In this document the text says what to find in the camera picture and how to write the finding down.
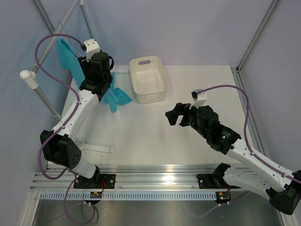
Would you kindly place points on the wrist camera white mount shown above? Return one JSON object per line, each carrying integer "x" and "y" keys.
{"x": 91, "y": 47}
{"x": 199, "y": 97}

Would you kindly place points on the aluminium mounting rail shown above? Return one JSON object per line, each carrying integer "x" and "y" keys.
{"x": 126, "y": 178}

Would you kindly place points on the white slotted cable duct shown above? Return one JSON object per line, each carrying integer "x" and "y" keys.
{"x": 130, "y": 196}

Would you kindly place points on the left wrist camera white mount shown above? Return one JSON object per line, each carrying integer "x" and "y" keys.
{"x": 91, "y": 47}

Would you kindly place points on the white plastic bin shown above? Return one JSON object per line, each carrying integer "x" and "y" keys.
{"x": 148, "y": 79}

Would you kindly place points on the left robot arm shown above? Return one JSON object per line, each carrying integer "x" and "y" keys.
{"x": 59, "y": 145}

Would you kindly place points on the turquoise t shirt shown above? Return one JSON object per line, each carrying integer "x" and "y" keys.
{"x": 70, "y": 61}

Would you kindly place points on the aluminium frame post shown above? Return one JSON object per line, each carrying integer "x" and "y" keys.
{"x": 258, "y": 33}
{"x": 44, "y": 15}

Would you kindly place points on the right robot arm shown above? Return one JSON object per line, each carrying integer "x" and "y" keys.
{"x": 280, "y": 186}

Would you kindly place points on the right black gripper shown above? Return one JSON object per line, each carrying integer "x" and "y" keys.
{"x": 185, "y": 107}

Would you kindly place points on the light blue wire hanger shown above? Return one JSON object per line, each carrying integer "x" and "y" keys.
{"x": 73, "y": 47}

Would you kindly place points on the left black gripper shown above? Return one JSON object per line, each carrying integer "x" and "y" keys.
{"x": 84, "y": 65}

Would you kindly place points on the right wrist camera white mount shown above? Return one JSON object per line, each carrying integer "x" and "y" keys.
{"x": 199, "y": 97}

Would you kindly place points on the aluminium frame post left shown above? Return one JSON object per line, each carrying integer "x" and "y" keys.
{"x": 44, "y": 15}

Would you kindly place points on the aluminium frame post right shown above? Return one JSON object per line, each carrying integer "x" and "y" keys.
{"x": 258, "y": 33}

